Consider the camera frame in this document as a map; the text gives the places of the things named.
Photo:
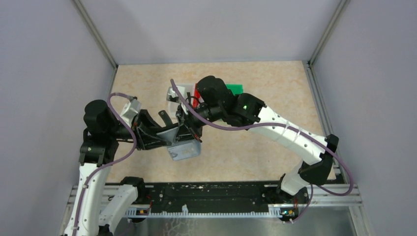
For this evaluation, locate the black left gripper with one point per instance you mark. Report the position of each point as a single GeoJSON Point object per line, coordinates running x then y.
{"type": "Point", "coordinates": [140, 131]}

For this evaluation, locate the green plastic bin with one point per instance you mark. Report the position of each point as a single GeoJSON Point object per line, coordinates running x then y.
{"type": "Point", "coordinates": [234, 89]}

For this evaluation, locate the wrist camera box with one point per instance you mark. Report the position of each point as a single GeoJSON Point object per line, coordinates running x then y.
{"type": "Point", "coordinates": [172, 95]}
{"type": "Point", "coordinates": [130, 110]}

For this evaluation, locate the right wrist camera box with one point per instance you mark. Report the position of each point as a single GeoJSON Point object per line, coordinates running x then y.
{"type": "Point", "coordinates": [172, 95]}

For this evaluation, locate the grey aluminium frame rail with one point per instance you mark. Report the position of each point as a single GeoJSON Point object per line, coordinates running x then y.
{"type": "Point", "coordinates": [315, 70]}

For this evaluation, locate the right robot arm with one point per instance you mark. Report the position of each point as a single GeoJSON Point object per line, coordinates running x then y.
{"type": "Point", "coordinates": [225, 111]}

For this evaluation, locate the white plastic bin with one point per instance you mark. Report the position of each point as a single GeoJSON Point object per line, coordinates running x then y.
{"type": "Point", "coordinates": [172, 107]}

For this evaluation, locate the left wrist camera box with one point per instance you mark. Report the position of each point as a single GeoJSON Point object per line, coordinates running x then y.
{"type": "Point", "coordinates": [130, 110]}

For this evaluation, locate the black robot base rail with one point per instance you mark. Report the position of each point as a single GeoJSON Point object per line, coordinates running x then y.
{"type": "Point", "coordinates": [216, 200]}

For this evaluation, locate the red plastic bin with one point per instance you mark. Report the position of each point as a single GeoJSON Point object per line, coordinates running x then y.
{"type": "Point", "coordinates": [196, 98]}

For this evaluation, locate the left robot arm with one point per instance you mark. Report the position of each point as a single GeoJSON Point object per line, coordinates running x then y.
{"type": "Point", "coordinates": [101, 138]}

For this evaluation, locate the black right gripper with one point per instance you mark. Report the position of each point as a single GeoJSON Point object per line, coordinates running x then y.
{"type": "Point", "coordinates": [191, 120]}

